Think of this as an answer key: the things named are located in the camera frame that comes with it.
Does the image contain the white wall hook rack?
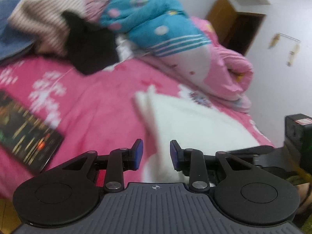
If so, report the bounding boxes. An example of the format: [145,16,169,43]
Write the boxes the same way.
[275,33,301,44]

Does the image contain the brown wooden door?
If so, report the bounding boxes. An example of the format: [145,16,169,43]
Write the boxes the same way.
[206,0,266,56]

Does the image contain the white sweater with deer embroidery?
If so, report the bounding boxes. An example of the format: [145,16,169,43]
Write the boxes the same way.
[134,85,262,186]

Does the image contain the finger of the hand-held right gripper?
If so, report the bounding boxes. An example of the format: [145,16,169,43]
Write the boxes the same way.
[225,145,275,162]

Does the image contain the person's right hand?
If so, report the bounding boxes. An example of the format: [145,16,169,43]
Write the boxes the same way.
[296,183,312,215]

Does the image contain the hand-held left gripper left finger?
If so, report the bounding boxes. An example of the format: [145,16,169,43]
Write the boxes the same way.
[62,139,144,192]

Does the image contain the pink floral bed blanket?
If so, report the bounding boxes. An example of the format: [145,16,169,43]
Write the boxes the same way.
[0,54,276,200]

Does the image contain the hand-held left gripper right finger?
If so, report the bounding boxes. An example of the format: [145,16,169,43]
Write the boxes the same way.
[170,140,251,193]

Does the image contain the black garment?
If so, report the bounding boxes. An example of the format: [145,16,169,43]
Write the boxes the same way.
[62,11,121,75]

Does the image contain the blue pink cartoon quilt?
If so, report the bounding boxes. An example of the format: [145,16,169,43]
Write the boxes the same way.
[84,0,254,114]

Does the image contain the dark printed book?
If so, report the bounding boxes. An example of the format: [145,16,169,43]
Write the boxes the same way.
[0,90,64,173]

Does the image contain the pink white checked garment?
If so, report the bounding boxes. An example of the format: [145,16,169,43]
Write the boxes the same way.
[7,0,87,56]

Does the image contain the white shirt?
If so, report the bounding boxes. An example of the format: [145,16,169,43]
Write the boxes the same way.
[116,35,139,59]

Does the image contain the blue jeans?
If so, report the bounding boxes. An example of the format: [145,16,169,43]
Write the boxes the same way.
[0,0,37,61]

